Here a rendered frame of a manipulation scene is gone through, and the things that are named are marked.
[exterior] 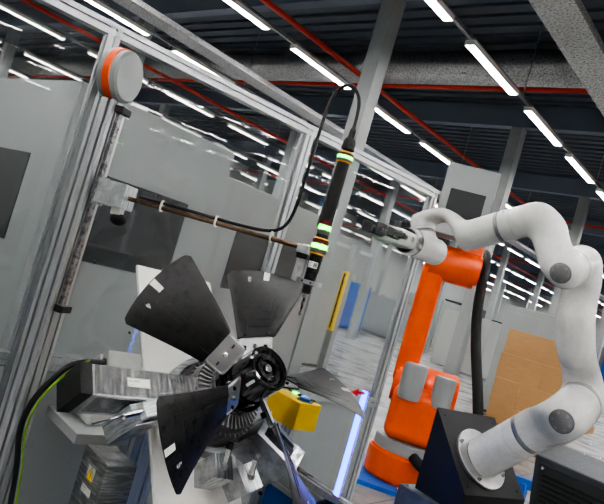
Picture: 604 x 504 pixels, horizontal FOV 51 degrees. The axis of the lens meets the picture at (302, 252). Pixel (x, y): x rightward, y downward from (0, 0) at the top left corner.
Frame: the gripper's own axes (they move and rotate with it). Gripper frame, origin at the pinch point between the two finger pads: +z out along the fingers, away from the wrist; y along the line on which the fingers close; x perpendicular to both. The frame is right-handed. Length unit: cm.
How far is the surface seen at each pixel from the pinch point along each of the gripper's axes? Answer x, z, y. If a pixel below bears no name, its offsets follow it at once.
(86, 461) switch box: -85, 46, 37
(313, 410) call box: -60, -19, 21
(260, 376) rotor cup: -45, 31, -6
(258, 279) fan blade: -23.6, 19.5, 19.4
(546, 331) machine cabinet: 9, -959, 425
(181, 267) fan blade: -25, 50, 11
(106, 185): -10, 58, 50
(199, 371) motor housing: -50, 36, 11
